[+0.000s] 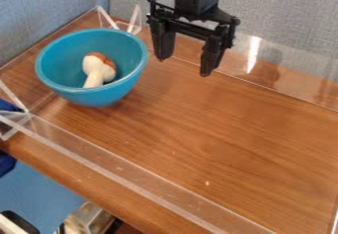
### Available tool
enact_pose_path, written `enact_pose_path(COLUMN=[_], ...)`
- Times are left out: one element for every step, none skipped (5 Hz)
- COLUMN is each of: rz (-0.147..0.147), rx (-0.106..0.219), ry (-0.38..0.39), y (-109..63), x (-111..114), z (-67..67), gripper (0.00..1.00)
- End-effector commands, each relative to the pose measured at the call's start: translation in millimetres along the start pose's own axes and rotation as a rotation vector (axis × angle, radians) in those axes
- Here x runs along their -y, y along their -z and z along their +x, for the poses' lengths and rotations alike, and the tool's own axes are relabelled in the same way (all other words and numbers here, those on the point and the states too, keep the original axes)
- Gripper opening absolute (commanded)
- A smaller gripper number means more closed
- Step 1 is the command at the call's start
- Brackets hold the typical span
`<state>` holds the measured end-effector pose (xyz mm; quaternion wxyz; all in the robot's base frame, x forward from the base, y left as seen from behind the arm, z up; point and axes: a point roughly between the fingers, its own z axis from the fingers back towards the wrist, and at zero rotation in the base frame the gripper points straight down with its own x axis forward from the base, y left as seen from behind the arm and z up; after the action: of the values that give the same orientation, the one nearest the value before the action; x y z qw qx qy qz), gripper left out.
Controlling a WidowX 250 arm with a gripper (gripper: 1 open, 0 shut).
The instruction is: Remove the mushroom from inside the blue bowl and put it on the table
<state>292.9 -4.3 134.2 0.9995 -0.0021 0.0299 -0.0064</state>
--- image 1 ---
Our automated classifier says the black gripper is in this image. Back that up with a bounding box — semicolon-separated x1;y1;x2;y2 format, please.
147;0;241;77

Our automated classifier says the white brown-capped toy mushroom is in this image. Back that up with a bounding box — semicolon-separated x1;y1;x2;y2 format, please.
82;52;116;88

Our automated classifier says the blue bowl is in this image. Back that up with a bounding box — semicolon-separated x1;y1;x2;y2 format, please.
35;29;148;108

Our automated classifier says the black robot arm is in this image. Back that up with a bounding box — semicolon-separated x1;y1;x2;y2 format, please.
147;0;241;77

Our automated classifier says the clear acrylic back barrier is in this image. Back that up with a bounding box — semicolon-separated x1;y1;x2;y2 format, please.
94;4;338;112

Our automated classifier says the clear acrylic barrier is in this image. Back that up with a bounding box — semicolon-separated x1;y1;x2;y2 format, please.
94;4;338;112
0;80;275;234

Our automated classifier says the clear acrylic front barrier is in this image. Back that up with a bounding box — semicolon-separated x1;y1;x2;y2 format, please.
0;80;275;234

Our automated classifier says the blue cloth object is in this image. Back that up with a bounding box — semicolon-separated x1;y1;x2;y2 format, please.
0;99;24;179

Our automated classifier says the black white object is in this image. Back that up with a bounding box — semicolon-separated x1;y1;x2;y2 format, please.
0;210;40;234

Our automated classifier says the clear acrylic corner bracket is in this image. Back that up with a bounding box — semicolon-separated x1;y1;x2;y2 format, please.
96;5;143;36

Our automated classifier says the metal table frame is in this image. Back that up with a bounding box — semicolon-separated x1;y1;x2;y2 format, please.
55;201;115;234

